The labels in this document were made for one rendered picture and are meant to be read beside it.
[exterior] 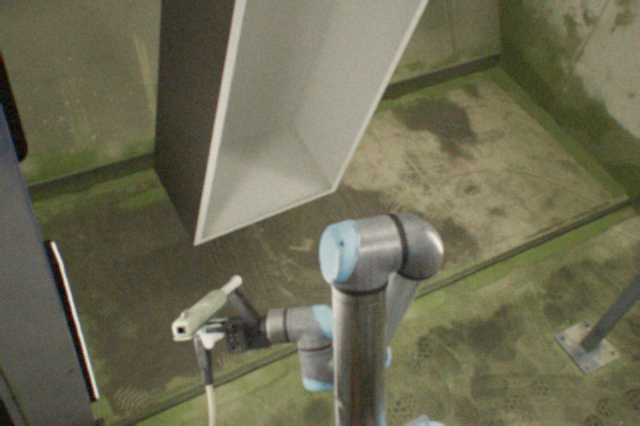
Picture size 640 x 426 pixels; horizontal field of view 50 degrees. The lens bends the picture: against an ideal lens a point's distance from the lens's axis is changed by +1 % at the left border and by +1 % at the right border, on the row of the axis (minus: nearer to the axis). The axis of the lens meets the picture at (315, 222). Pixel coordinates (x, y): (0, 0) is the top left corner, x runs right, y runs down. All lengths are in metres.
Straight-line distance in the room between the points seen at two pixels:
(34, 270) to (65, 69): 1.75
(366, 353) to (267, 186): 1.32
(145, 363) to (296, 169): 0.93
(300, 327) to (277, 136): 1.16
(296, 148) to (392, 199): 0.71
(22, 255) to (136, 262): 1.59
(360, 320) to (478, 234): 1.95
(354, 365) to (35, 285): 0.65
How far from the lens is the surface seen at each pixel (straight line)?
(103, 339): 2.76
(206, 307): 1.88
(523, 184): 3.58
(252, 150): 2.70
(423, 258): 1.36
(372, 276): 1.31
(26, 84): 3.06
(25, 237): 1.34
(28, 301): 1.49
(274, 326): 1.78
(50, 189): 3.16
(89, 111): 3.10
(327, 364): 1.80
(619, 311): 2.90
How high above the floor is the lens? 2.42
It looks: 50 degrees down
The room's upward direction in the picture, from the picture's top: 11 degrees clockwise
